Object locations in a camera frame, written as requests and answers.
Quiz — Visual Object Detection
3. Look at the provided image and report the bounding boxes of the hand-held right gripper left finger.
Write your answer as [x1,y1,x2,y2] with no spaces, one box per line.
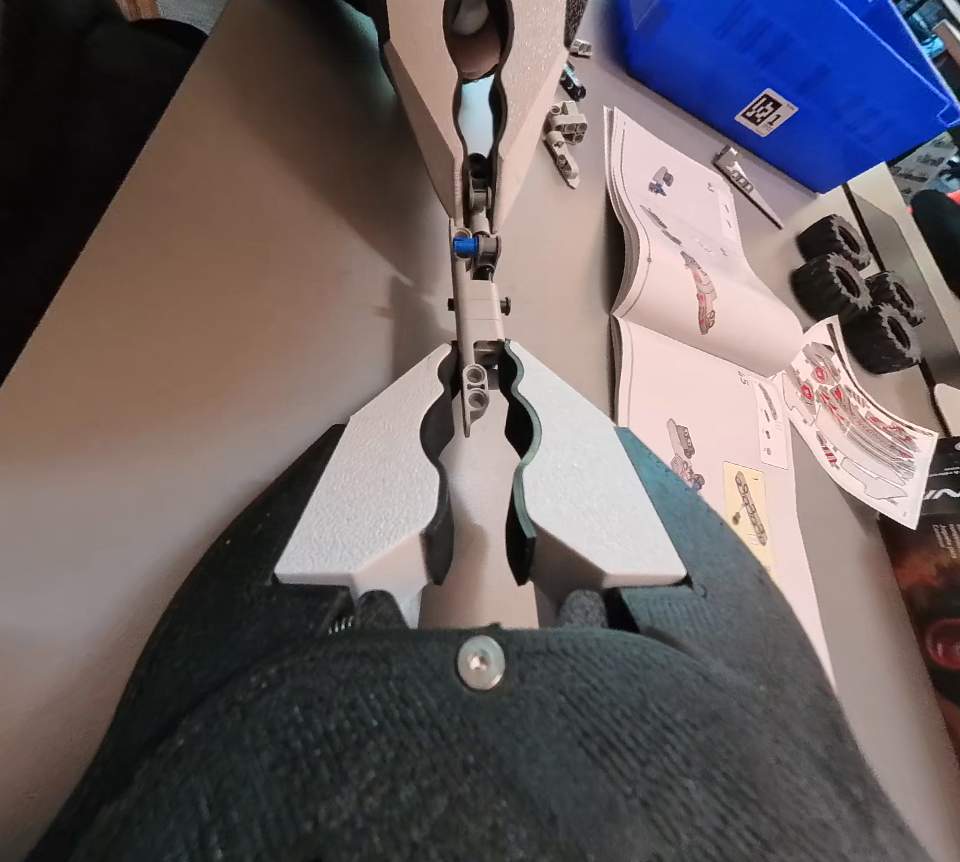
[273,343,457,627]

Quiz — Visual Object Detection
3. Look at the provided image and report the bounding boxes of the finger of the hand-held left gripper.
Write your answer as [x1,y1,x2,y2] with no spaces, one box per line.
[486,0,577,234]
[373,0,472,219]

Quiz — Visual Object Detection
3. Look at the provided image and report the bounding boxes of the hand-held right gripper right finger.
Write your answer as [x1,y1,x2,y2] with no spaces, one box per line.
[504,340,689,625]

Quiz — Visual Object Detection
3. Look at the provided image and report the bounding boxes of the grey toy brick panel assembly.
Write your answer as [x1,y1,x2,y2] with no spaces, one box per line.
[447,273,520,437]

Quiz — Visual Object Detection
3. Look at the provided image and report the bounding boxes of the dark grey toy brick connector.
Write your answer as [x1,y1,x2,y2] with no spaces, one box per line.
[452,153,505,278]

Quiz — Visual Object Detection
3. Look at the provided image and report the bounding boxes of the grey desk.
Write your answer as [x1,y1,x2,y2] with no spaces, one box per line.
[0,0,960,862]

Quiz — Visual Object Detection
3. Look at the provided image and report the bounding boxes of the person's left hand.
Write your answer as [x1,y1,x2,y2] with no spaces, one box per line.
[448,24,506,83]

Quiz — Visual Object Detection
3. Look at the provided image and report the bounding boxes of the small grey toy brick connector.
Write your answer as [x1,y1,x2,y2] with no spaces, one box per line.
[540,133,585,191]
[547,101,594,146]

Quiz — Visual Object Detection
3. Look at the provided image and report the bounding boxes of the open instruction booklet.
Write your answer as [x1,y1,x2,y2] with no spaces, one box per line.
[603,104,845,664]

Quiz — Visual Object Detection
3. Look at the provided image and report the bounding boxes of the long grey toy brick panel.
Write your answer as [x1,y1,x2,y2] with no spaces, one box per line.
[712,145,786,231]

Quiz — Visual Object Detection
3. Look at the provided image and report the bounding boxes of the toy sticker sheet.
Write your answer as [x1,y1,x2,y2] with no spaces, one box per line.
[780,318,940,529]

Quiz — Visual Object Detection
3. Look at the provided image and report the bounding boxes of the black toy tyre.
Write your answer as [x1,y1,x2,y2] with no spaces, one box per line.
[838,303,925,375]
[791,254,875,324]
[795,215,871,270]
[862,269,925,324]

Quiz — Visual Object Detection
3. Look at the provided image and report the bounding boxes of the black toy brick set box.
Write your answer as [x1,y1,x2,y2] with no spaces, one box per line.
[877,436,960,728]

